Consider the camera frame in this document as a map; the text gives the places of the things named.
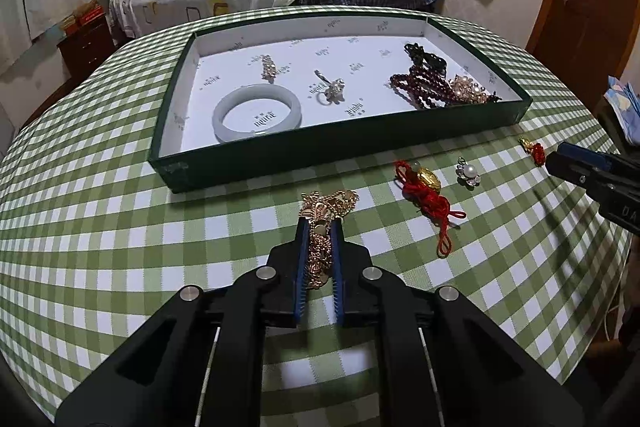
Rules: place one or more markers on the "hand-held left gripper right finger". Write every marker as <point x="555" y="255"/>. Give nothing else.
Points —
<point x="350" y="287"/>

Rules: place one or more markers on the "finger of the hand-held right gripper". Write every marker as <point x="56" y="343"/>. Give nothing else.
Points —
<point x="575" y="169"/>
<point x="590" y="154"/>

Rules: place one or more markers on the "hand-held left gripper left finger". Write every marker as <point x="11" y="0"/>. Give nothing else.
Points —
<point x="285" y="287"/>

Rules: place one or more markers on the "gold charm with red knot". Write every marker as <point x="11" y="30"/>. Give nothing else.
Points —
<point x="535" y="152"/>

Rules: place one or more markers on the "pearl rhinestone brooch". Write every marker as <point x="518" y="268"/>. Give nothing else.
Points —
<point x="467" y="89"/>

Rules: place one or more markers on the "dark green jewelry tray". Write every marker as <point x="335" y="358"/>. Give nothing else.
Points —
<point x="380" y="112"/>

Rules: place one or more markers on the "pale jade bangle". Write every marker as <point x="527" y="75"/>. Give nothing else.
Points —
<point x="221" y="113"/>

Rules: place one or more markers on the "black hair ornament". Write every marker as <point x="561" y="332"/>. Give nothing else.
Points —
<point x="425" y="54"/>

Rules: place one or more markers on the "slim rhinestone brooch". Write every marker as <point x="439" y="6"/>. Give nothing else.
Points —
<point x="269" y="67"/>

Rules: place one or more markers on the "pile of folded cloths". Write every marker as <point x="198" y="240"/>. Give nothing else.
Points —
<point x="622" y="99"/>

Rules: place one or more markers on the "pearl flower pendant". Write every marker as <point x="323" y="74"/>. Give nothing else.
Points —
<point x="468" y="174"/>

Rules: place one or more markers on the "green checkered tablecloth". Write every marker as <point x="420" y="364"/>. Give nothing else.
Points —
<point x="100" y="207"/>

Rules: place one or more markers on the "dark wooden nightstand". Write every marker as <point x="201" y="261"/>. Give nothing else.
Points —
<point x="87" y="49"/>

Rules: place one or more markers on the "red box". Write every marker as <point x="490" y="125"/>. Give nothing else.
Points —
<point x="90" y="13"/>

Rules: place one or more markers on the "yellow box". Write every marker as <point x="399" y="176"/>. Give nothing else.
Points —
<point x="69" y="27"/>

